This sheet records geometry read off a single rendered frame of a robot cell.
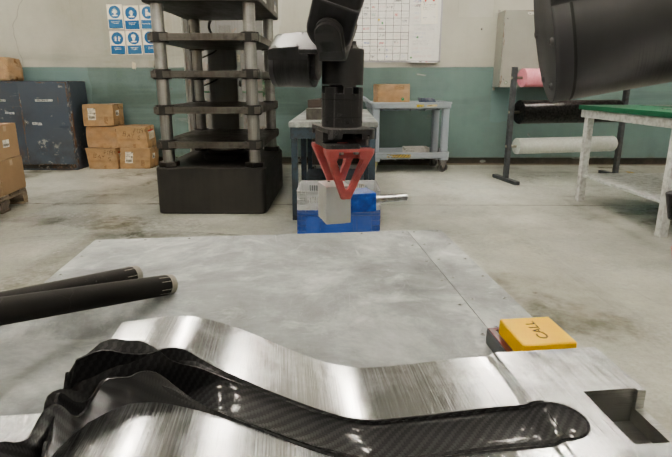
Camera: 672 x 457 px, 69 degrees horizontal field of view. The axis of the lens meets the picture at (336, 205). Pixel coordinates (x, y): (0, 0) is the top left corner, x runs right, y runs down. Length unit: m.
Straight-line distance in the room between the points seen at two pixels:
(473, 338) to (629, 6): 0.48
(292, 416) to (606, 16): 0.27
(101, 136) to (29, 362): 6.49
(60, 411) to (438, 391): 0.24
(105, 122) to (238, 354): 6.71
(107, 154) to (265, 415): 6.80
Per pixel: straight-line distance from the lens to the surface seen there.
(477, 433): 0.36
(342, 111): 0.67
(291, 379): 0.36
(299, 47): 0.67
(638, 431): 0.44
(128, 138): 6.95
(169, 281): 0.75
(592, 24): 0.22
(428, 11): 6.85
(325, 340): 0.61
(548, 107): 5.98
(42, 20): 7.81
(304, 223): 3.53
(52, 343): 0.69
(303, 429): 0.33
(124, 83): 7.33
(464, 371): 0.41
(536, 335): 0.59
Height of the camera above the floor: 1.10
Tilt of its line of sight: 14 degrees down
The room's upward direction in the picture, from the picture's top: straight up
